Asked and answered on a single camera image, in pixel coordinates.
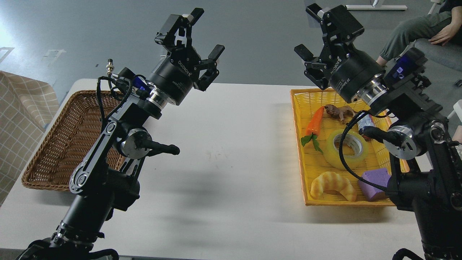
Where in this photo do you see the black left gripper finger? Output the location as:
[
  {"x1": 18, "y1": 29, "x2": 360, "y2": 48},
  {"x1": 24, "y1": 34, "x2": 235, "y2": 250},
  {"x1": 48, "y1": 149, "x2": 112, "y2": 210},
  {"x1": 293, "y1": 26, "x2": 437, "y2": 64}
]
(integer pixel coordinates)
[
  {"x1": 193, "y1": 44, "x2": 226, "y2": 91},
  {"x1": 155, "y1": 7, "x2": 205, "y2": 52}
]

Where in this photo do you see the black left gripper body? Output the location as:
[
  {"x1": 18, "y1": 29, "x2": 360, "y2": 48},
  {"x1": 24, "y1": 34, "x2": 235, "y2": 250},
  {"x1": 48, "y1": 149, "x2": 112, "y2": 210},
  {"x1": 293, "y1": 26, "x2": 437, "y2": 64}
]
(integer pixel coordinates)
[{"x1": 146, "y1": 48, "x2": 201, "y2": 105}]

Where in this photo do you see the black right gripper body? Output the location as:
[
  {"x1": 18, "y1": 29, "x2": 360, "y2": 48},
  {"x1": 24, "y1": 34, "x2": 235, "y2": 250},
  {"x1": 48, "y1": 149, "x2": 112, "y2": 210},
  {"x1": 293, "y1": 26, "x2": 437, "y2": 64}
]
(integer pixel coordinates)
[{"x1": 328, "y1": 50, "x2": 385, "y2": 103}]

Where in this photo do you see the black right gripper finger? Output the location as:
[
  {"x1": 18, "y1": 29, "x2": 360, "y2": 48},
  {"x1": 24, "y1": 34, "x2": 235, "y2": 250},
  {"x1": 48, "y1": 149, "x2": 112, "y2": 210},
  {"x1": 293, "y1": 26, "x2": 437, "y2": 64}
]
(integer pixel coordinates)
[
  {"x1": 306, "y1": 4, "x2": 365, "y2": 54},
  {"x1": 294, "y1": 44, "x2": 334, "y2": 90}
]

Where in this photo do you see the yellow tape roll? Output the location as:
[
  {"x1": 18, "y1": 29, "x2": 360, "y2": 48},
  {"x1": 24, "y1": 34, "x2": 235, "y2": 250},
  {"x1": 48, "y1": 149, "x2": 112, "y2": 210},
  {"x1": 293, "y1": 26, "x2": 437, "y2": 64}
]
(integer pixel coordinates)
[{"x1": 321, "y1": 129, "x2": 369, "y2": 170}]

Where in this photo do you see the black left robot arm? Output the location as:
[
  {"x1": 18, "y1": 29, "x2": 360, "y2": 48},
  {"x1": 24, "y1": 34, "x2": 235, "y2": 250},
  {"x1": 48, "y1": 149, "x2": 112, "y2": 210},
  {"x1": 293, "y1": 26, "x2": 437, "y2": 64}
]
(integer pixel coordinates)
[{"x1": 18, "y1": 7, "x2": 225, "y2": 260}]

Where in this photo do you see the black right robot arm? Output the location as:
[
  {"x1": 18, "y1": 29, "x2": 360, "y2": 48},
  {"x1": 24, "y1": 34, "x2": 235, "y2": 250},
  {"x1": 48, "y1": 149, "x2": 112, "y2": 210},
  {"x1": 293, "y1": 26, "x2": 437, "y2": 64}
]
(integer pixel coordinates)
[{"x1": 294, "y1": 3, "x2": 461, "y2": 260}]

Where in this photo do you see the person's hand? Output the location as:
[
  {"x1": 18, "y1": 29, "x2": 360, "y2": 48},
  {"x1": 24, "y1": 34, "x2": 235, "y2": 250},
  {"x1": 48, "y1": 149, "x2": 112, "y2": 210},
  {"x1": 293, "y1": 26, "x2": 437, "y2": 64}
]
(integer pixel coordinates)
[{"x1": 428, "y1": 22, "x2": 461, "y2": 45}]

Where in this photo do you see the white stand base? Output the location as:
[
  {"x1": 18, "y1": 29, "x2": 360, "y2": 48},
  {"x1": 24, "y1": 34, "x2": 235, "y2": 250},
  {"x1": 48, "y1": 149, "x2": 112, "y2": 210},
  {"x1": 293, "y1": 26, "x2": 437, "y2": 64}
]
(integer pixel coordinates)
[{"x1": 346, "y1": 5, "x2": 408, "y2": 11}]

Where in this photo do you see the brown toy animal figure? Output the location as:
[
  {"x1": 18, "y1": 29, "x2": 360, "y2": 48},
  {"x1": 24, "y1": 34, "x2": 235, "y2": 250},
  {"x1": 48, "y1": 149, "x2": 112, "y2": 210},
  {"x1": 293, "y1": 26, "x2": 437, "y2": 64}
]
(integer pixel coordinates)
[{"x1": 324, "y1": 104, "x2": 357, "y2": 125}]

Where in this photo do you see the orange toy carrot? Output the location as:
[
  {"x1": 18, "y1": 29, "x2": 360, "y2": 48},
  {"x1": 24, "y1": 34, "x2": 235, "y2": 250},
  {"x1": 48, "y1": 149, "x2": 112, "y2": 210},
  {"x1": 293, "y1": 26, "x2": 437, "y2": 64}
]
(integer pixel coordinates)
[{"x1": 300, "y1": 106, "x2": 324, "y2": 154}]

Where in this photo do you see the yellow plastic basket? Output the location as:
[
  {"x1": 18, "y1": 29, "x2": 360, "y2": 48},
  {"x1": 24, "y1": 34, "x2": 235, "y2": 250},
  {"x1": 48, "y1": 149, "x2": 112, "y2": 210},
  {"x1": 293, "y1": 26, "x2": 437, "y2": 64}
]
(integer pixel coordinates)
[{"x1": 291, "y1": 88, "x2": 394, "y2": 207}]

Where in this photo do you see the brown wicker basket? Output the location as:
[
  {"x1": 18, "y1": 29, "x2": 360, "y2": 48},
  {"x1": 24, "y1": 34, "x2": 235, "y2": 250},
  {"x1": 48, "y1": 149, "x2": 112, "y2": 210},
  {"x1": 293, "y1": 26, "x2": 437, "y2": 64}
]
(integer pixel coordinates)
[{"x1": 21, "y1": 90, "x2": 127, "y2": 191}]

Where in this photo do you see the purple foam block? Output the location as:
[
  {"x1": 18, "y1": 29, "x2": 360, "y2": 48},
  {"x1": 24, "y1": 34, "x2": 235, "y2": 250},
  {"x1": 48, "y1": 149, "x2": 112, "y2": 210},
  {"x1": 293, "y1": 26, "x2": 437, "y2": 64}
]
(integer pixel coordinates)
[{"x1": 357, "y1": 168, "x2": 391, "y2": 202}]

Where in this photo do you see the toy croissant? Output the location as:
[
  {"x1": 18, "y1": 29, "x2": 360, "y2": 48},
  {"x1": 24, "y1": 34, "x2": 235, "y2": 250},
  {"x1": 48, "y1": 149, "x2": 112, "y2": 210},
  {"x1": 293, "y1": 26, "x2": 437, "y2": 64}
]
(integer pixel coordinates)
[{"x1": 310, "y1": 171, "x2": 357, "y2": 202}]

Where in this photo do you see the beige checkered cloth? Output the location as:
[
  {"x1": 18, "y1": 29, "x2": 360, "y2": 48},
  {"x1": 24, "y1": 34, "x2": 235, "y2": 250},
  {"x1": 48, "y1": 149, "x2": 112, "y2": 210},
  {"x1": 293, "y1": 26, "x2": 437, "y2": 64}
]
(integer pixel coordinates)
[{"x1": 0, "y1": 71, "x2": 59, "y2": 203}]

